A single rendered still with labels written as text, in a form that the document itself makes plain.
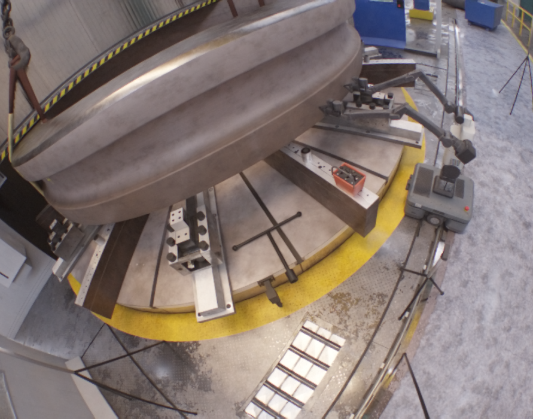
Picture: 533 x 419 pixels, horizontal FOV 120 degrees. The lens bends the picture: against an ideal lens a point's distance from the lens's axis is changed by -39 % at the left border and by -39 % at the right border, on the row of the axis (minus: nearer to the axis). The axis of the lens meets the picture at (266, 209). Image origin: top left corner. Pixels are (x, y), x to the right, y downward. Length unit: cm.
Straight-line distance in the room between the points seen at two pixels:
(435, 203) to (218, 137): 184
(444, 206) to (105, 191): 279
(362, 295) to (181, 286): 150
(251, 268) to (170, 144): 110
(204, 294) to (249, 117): 130
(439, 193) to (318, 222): 114
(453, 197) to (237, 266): 197
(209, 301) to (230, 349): 54
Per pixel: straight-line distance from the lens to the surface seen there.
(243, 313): 225
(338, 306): 211
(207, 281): 194
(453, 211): 238
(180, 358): 245
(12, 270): 427
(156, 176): 181
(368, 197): 174
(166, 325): 261
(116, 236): 264
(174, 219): 187
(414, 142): 273
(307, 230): 205
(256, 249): 207
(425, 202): 234
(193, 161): 171
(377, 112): 183
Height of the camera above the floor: 204
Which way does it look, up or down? 50 degrees down
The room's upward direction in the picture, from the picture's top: 24 degrees counter-clockwise
